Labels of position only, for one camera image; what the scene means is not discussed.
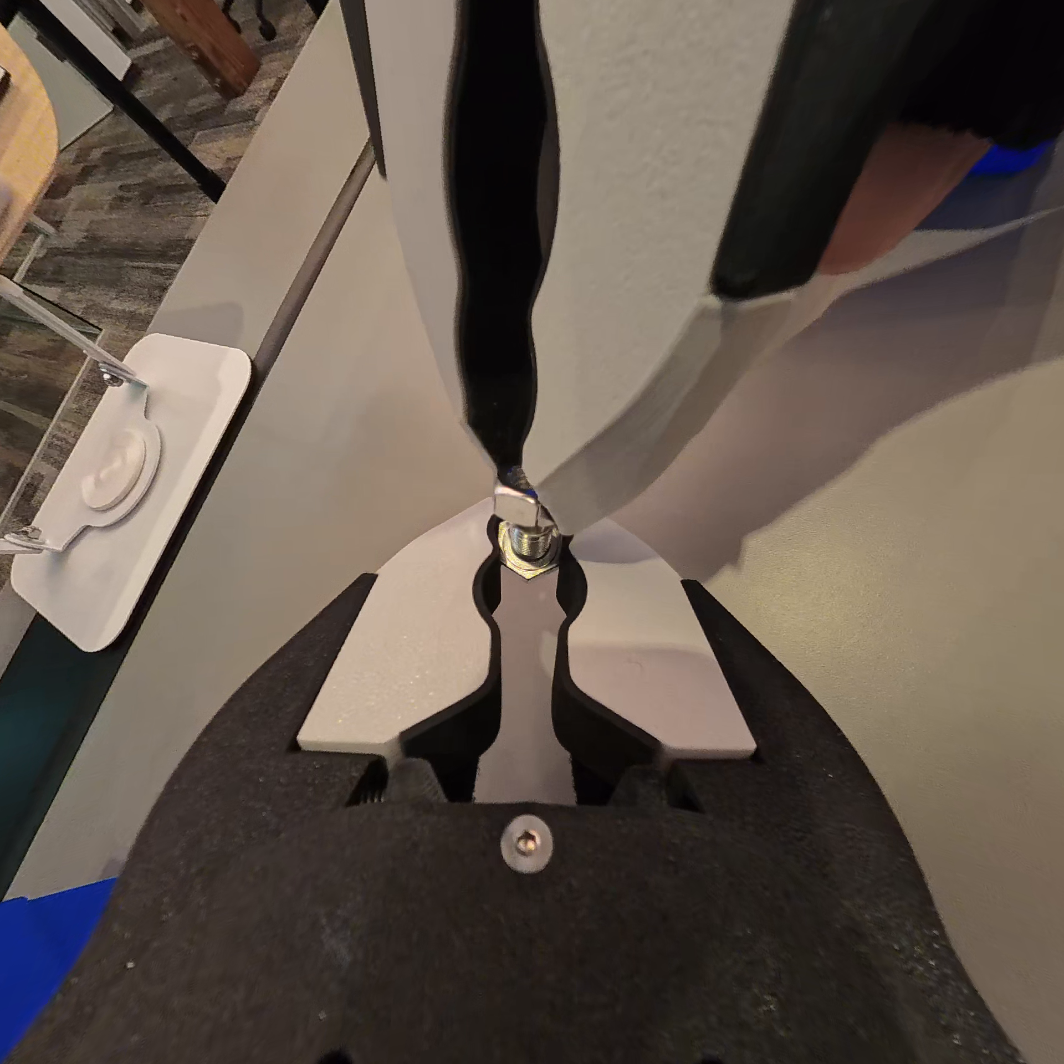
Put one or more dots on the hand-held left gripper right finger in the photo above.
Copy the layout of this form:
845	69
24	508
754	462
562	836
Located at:
648	665

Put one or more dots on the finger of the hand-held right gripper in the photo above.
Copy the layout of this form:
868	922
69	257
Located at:
632	166
416	125

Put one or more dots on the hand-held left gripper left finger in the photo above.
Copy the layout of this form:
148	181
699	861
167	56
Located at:
399	665

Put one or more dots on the thick short steel bolt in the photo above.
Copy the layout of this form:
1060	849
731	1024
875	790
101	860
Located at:
532	572

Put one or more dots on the steel hex nut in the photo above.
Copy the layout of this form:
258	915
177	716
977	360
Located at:
519	507

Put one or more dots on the blue plastic bin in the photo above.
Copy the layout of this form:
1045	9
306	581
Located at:
1010	162
50	956

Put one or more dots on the person's right hand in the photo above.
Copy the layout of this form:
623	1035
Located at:
889	199

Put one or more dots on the white board stand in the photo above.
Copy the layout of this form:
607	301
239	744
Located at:
191	399

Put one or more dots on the instruction sheet on stand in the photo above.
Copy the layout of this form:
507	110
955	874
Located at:
25	150

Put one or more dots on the wooden post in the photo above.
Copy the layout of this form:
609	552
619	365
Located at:
208	41

